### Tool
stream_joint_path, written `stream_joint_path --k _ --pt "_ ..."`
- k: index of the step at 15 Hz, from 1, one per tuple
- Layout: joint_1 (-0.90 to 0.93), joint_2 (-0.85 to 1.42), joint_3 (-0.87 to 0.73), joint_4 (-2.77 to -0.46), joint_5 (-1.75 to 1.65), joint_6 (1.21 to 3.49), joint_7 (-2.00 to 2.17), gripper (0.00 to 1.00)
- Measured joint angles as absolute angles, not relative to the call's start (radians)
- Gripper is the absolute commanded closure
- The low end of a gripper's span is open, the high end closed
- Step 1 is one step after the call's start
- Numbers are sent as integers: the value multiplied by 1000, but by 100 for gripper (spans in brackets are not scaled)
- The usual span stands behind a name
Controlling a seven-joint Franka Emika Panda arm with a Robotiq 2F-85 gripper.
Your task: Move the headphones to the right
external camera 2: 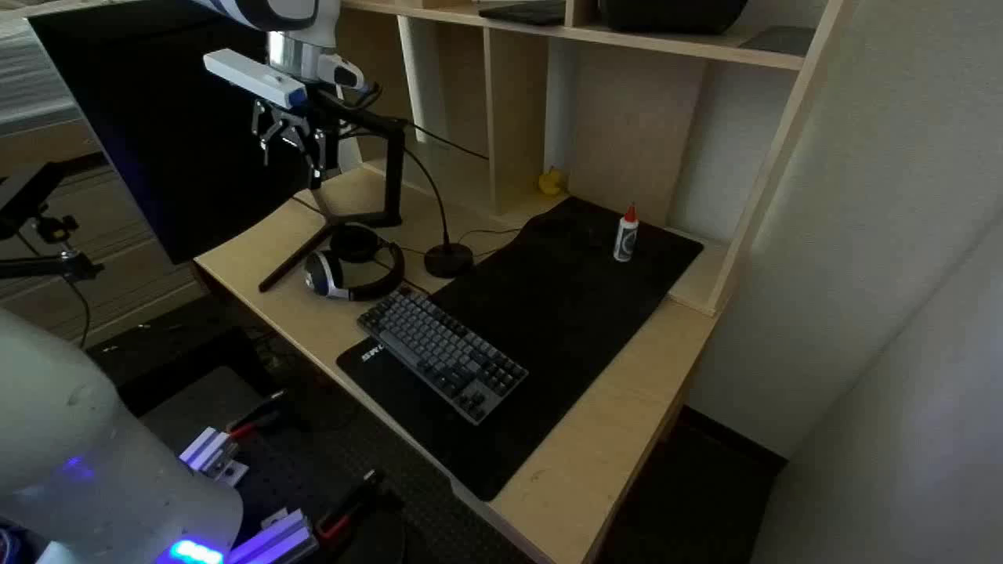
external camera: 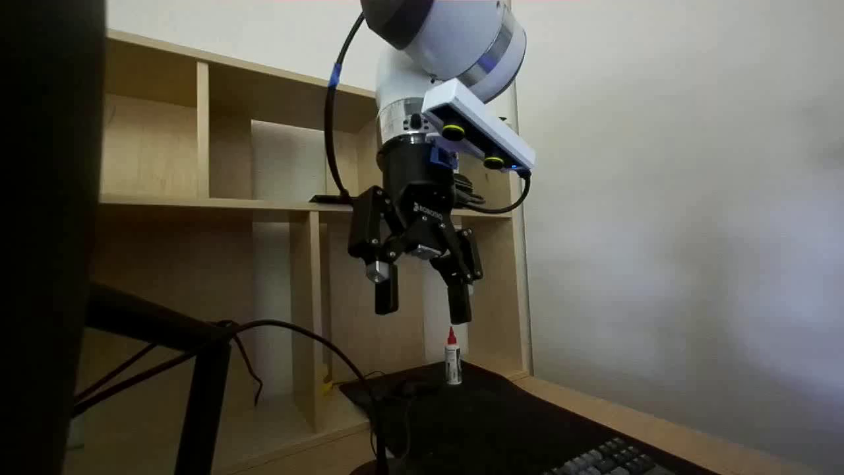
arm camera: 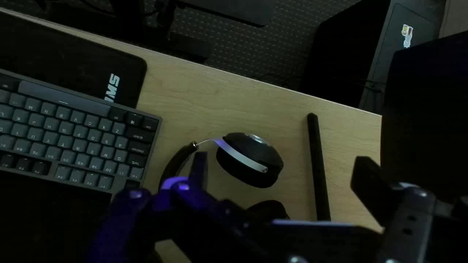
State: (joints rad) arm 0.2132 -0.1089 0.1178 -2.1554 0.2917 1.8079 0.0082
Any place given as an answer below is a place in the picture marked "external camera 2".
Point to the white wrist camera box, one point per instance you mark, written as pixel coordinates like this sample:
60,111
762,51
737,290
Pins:
254,76

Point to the black silver headphones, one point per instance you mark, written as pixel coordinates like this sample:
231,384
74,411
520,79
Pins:
326,274

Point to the grey mechanical keyboard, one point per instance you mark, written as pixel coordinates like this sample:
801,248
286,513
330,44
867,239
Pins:
443,352

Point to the purple lit white box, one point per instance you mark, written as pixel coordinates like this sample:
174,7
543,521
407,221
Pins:
273,537
207,456

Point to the black desk mat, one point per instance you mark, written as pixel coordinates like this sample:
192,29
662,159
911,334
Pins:
583,303

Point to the black camera tripod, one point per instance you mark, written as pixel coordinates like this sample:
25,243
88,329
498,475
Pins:
47,238

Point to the black gooseneck stand round base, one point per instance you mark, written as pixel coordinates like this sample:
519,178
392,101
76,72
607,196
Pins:
450,260

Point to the wooden shelf hutch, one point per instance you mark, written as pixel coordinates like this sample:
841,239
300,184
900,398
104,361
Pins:
629,128

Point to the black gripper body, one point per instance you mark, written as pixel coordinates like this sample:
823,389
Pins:
326,114

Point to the black computer monitor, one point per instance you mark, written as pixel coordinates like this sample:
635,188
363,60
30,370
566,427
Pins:
178,136

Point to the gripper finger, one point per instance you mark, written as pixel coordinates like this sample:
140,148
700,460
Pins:
314,159
264,134

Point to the white glue bottle red cap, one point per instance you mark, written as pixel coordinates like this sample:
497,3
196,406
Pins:
624,239

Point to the yellow rubber duck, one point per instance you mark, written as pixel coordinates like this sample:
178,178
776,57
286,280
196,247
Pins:
552,184

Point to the black bag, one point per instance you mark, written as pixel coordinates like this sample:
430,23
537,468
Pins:
669,13

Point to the black flat tablet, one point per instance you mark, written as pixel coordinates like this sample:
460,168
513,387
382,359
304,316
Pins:
520,11

